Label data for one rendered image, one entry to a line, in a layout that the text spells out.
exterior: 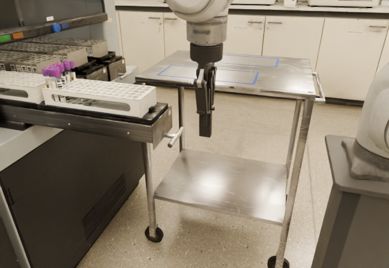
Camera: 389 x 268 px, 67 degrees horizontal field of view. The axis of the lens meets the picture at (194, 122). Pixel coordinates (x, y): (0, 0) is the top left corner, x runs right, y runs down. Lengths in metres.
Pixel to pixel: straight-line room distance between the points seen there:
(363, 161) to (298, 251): 0.81
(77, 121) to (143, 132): 0.19
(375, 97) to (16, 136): 0.93
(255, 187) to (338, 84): 1.94
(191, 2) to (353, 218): 0.68
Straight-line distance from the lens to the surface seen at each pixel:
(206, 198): 1.30
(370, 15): 3.07
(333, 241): 0.97
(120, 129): 0.77
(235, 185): 1.38
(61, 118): 0.87
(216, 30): 0.63
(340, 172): 0.82
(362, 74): 3.12
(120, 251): 1.51
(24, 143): 0.98
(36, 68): 1.09
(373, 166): 0.83
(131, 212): 1.68
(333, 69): 3.07
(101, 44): 1.37
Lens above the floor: 1.13
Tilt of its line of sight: 26 degrees down
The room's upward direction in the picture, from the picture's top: straight up
